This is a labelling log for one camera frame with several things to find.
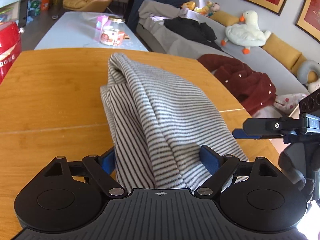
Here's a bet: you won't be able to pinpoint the grey striped knit sweater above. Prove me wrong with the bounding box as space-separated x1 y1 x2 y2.
100 53 247 191

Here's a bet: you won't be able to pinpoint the dark red fuzzy coat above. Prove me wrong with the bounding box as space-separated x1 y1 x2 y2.
197 54 276 115

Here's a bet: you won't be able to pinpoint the grey sofa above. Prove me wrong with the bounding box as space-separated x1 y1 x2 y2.
135 0 320 106

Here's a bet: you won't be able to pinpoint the yellow sofa cushion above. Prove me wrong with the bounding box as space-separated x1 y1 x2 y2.
262 33 302 70

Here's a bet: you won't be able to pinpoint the white goose plush toy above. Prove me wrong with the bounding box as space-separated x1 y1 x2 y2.
220 10 271 55

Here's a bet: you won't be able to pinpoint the black garment on sofa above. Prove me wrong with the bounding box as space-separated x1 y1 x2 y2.
163 17 222 51

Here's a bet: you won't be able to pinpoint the small plush dolls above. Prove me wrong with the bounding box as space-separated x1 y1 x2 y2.
181 0 220 17

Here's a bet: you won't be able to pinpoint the glass snack jar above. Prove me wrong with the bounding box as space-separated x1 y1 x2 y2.
100 16 125 47

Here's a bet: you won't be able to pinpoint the pink small box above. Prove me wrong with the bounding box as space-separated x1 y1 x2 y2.
95 15 108 30

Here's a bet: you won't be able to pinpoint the red ride-on toy car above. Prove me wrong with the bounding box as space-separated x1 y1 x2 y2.
0 21 22 83

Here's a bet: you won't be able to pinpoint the beige blanket on sofa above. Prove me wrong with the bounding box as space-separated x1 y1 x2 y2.
138 0 188 34

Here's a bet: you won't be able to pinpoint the white tv shelf unit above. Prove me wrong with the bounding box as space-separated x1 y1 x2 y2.
0 0 28 27

